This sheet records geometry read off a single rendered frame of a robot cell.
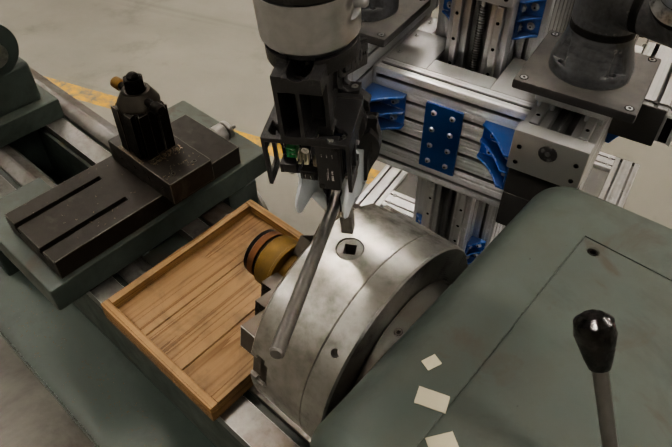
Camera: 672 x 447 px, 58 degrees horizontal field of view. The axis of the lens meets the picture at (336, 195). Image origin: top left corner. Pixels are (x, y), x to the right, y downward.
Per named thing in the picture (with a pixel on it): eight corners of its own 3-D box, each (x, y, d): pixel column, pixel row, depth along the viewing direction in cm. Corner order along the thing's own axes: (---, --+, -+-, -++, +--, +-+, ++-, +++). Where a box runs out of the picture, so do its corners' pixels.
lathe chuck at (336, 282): (440, 317, 101) (456, 189, 78) (312, 468, 86) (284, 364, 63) (397, 289, 106) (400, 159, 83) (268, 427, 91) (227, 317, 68)
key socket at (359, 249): (340, 250, 76) (339, 236, 74) (366, 254, 76) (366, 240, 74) (335, 272, 74) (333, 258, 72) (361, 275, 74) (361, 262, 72)
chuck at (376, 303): (458, 329, 100) (479, 201, 77) (331, 485, 85) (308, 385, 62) (441, 318, 101) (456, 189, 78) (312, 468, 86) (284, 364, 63)
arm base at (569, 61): (561, 40, 124) (574, -6, 117) (639, 61, 118) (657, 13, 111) (537, 75, 114) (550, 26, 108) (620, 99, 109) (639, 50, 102)
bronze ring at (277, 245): (325, 241, 88) (280, 212, 93) (279, 279, 83) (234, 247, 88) (326, 281, 95) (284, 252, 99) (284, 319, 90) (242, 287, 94)
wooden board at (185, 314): (360, 286, 115) (360, 272, 113) (213, 422, 96) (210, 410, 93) (252, 212, 130) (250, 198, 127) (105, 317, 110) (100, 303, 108)
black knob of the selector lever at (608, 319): (619, 356, 49) (639, 321, 45) (602, 384, 47) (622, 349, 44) (572, 328, 51) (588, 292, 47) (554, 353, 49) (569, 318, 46)
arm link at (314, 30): (268, -50, 45) (377, -46, 43) (276, 6, 48) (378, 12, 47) (235, 4, 40) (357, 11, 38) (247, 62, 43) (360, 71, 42)
